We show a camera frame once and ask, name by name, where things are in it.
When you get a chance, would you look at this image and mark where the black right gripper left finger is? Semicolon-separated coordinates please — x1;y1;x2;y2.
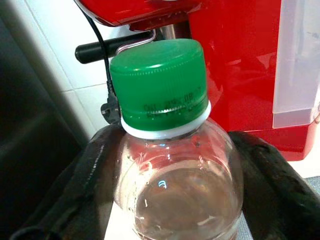
9;124;124;240

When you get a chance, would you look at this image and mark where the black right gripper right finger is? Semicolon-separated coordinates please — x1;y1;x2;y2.
228;130;320;240

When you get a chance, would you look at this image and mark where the clear bottle with green cap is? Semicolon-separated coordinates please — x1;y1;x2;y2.
109;38;246;240

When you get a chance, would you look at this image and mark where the translucent water tank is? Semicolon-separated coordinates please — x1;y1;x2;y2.
271;0;320;130

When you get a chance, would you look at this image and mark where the red coffee machine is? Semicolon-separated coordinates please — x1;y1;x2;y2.
73;0;320;162

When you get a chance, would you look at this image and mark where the black power cable with plug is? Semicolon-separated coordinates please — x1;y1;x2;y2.
81;9;123;125

